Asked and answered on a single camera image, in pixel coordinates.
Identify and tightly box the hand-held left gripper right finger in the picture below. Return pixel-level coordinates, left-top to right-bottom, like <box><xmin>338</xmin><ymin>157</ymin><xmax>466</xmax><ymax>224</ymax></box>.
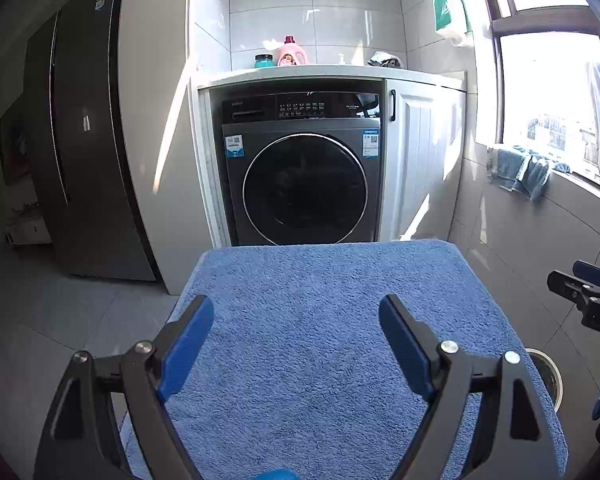
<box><xmin>378</xmin><ymin>294</ymin><xmax>563</xmax><ymax>480</ymax></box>

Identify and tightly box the grey-blue hanging towel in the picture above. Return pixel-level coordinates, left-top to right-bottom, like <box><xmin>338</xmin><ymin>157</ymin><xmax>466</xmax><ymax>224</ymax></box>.
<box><xmin>495</xmin><ymin>147</ymin><xmax>528</xmax><ymax>193</ymax></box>

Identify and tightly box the dark framed window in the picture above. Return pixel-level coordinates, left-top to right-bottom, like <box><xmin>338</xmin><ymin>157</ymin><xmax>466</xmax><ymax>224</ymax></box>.
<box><xmin>472</xmin><ymin>0</ymin><xmax>600</xmax><ymax>196</ymax></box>

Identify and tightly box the blue hanging towel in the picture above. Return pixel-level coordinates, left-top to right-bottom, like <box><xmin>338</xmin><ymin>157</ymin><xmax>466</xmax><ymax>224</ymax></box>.
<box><xmin>512</xmin><ymin>152</ymin><xmax>553</xmax><ymax>203</ymax></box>

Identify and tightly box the dark grey refrigerator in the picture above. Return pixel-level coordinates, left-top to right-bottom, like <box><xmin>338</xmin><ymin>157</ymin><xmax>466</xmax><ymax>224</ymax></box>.
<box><xmin>25</xmin><ymin>0</ymin><xmax>158</xmax><ymax>281</ymax></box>

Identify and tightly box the pink detergent bottle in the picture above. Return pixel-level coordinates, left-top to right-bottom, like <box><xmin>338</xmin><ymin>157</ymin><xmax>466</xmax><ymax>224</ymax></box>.
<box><xmin>277</xmin><ymin>36</ymin><xmax>308</xmax><ymax>67</ymax></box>

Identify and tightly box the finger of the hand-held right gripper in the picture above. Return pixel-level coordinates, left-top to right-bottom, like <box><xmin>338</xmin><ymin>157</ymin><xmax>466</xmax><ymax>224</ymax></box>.
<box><xmin>572</xmin><ymin>260</ymin><xmax>600</xmax><ymax>286</ymax></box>
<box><xmin>547</xmin><ymin>270</ymin><xmax>589</xmax><ymax>306</ymax></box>

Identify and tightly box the blue terry towel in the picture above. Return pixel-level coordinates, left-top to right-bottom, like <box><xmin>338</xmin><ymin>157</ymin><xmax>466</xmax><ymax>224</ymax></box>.
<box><xmin>120</xmin><ymin>240</ymin><xmax>568</xmax><ymax>480</ymax></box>

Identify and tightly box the round floor drain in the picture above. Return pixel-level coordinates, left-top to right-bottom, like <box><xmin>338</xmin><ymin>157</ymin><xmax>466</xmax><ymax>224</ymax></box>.
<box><xmin>524</xmin><ymin>347</ymin><xmax>564</xmax><ymax>411</ymax></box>

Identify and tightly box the white dark crumpled cloth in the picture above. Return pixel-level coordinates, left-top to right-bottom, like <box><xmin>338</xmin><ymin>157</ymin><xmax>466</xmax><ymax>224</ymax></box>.
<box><xmin>367</xmin><ymin>51</ymin><xmax>405</xmax><ymax>69</ymax></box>

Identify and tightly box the white cabinet door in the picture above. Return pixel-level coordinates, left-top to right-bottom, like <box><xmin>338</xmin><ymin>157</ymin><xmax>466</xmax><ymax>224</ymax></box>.
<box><xmin>385</xmin><ymin>80</ymin><xmax>466</xmax><ymax>243</ymax></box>

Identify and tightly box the dark grey washing machine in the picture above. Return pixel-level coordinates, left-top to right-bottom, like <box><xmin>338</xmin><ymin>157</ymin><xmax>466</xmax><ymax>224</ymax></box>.
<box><xmin>221</xmin><ymin>91</ymin><xmax>385</xmax><ymax>247</ymax></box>

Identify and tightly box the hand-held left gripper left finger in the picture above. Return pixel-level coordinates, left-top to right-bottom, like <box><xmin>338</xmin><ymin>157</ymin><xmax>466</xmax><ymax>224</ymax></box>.
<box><xmin>32</xmin><ymin>294</ymin><xmax>216</xmax><ymax>480</ymax></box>

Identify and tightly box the green white hanging bag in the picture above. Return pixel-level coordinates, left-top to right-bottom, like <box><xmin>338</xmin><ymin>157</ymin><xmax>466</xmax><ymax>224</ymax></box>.
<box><xmin>432</xmin><ymin>0</ymin><xmax>473</xmax><ymax>47</ymax></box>

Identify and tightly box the white countertop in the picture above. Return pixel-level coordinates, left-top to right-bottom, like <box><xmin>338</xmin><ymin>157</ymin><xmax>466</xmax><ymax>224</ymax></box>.
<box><xmin>190</xmin><ymin>64</ymin><xmax>467</xmax><ymax>92</ymax></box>

